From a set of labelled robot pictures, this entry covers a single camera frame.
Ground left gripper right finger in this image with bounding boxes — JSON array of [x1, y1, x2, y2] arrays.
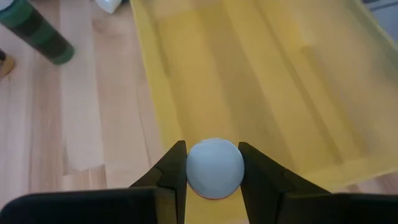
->
[[238, 141, 398, 224]]

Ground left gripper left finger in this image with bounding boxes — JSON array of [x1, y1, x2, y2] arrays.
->
[[0, 139, 188, 224]]

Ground small dark red paint bottle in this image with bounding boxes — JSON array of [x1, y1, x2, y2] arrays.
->
[[185, 138, 246, 200]]

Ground small green paint bottle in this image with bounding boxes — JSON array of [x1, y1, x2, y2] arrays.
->
[[0, 0, 75, 66]]

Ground small ochre paint bottle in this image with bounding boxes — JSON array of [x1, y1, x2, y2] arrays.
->
[[0, 49, 16, 79]]

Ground yellow translucent plastic tray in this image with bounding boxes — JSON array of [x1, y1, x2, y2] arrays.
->
[[129, 0, 398, 224]]

